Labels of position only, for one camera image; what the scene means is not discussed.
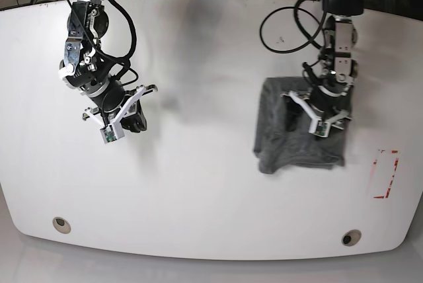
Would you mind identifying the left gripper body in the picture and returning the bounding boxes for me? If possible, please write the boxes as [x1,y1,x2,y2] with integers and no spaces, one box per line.
[281,91,352,130]

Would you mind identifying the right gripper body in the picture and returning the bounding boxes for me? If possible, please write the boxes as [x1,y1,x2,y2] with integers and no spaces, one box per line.
[82,85,158,128]

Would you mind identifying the grey T-shirt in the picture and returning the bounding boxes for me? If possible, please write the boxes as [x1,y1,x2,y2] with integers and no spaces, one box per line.
[253,77,346,175]

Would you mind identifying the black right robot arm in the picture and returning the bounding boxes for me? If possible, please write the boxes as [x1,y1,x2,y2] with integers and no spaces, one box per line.
[59,0,157,142]

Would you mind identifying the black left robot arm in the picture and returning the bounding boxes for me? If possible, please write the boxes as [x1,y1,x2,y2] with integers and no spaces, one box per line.
[266,0,364,138]

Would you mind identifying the red tape marker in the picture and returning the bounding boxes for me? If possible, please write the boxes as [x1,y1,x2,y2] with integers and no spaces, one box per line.
[369,149,400,199]

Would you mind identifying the left table grommet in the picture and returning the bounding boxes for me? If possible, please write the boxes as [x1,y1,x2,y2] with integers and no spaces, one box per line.
[52,217,71,235]

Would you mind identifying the table grommet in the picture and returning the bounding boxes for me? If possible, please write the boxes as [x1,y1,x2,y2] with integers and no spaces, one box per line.
[341,229,362,247]
[52,217,71,235]

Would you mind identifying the right table grommet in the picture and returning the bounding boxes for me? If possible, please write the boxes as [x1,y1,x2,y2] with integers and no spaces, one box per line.
[341,229,362,247]

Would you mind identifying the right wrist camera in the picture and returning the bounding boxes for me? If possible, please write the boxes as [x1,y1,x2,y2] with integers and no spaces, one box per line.
[100,123,125,144]

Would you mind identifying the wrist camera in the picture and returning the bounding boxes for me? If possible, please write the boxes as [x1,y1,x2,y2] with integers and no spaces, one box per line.
[100,123,125,144]
[309,119,331,138]

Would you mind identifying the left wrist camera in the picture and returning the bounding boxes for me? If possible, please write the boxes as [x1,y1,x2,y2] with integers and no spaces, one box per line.
[309,119,331,138]

